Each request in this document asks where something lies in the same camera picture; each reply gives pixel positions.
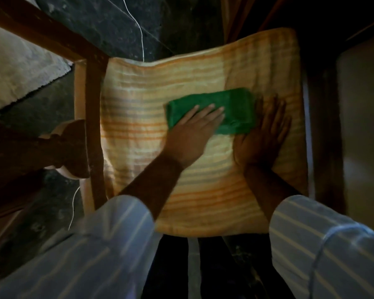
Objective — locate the person's right hand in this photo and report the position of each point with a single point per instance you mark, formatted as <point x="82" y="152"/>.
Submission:
<point x="260" y="146"/>

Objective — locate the person's left hand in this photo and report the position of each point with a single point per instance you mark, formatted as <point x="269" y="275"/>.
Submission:
<point x="190" y="138"/>

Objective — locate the person's right fingers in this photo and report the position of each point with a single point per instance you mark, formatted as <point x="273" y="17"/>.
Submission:
<point x="275" y="116"/>

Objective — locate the person's left fingers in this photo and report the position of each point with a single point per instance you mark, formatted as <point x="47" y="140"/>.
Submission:
<point x="207" y="113"/>

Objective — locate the green cloth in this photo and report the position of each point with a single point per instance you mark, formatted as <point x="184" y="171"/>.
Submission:
<point x="237" y="108"/>

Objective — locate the person's right forearm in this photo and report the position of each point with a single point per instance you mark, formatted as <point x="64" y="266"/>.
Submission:
<point x="268" y="193"/>

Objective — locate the person's left forearm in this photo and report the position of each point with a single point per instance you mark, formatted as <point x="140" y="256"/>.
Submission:
<point x="154" y="186"/>

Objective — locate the orange striped towel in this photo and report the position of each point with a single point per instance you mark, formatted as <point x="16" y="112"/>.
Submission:
<point x="137" y="121"/>

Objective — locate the brown and white clothes iron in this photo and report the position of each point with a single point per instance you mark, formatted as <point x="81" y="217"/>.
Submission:
<point x="71" y="149"/>

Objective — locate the dark trousers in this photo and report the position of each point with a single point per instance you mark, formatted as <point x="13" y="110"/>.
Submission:
<point x="168" y="270"/>

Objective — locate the white striped shirt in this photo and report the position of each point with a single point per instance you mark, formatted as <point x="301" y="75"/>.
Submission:
<point x="96" y="261"/>

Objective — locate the white fluffy rug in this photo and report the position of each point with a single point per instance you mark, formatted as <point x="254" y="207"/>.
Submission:
<point x="15" y="71"/>

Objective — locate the dark wooden furniture frame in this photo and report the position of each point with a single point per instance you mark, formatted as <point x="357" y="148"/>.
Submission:
<point x="325" y="136"/>

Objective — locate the brown wooden table frame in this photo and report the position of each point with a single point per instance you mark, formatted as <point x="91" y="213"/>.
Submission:
<point x="95" y="121"/>

